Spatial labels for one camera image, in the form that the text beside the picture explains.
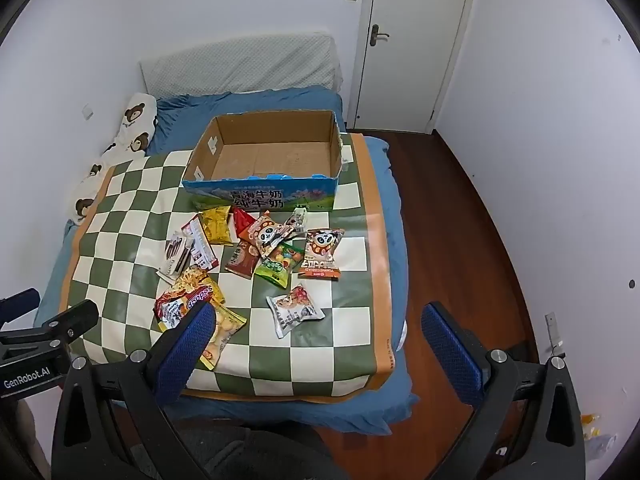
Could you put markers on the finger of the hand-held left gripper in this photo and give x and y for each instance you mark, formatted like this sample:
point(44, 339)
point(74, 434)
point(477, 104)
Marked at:
point(20, 302)
point(72, 320)

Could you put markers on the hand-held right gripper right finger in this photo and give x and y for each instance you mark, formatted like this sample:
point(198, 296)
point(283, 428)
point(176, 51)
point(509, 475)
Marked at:
point(450, 355)

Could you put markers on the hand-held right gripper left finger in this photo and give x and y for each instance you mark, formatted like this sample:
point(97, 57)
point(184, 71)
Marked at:
point(182, 360)

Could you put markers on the yellow biscuit packet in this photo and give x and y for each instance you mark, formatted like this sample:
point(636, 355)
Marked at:
point(227, 329)

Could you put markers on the yellow red noodle snack packet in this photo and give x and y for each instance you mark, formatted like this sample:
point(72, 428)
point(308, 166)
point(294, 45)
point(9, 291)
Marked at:
point(192, 287)

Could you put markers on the white chocolate bar packet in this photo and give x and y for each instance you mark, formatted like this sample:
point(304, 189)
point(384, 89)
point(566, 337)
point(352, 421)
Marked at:
point(175, 256)

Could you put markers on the red white long snack packet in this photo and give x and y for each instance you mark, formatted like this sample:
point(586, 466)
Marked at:
point(201, 245)

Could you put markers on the brown snack packet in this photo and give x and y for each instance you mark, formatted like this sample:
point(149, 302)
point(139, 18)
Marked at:
point(241, 259)

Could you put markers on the green candy packet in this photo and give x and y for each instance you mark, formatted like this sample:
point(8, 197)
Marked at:
point(277, 266)

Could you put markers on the gold snack packet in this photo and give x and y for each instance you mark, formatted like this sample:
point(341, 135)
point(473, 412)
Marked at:
point(217, 225)

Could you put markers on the orange panda snack packet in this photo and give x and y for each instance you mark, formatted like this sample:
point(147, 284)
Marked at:
point(322, 252)
point(267, 237)

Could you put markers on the red triangular snack packet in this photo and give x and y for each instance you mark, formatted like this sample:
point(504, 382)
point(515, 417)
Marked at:
point(242, 221)

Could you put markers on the small white snack packet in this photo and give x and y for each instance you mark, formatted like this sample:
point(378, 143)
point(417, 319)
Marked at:
point(298, 220)

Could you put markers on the cardboard box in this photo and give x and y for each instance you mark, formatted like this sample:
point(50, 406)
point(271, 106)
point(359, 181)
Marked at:
point(270, 157)

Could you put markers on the white floor socket plate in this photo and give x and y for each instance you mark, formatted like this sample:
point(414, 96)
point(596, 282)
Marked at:
point(550, 322)

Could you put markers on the green white checkered mat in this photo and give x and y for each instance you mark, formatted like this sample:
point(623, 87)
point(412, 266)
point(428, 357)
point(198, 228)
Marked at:
point(330, 340)

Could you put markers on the blue bed sheet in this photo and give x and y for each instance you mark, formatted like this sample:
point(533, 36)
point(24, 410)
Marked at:
point(390, 240)

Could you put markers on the small orange item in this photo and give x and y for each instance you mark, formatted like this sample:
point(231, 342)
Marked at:
point(590, 419)

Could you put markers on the white bear print pillow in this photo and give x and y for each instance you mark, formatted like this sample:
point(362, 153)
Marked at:
point(132, 120)

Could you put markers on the grey padded headboard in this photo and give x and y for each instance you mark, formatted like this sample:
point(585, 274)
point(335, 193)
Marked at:
point(240, 67)

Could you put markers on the white door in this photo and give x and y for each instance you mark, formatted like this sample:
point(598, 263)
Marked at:
point(410, 45)

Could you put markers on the white wall outlet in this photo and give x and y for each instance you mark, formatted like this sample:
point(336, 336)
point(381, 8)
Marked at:
point(88, 111)

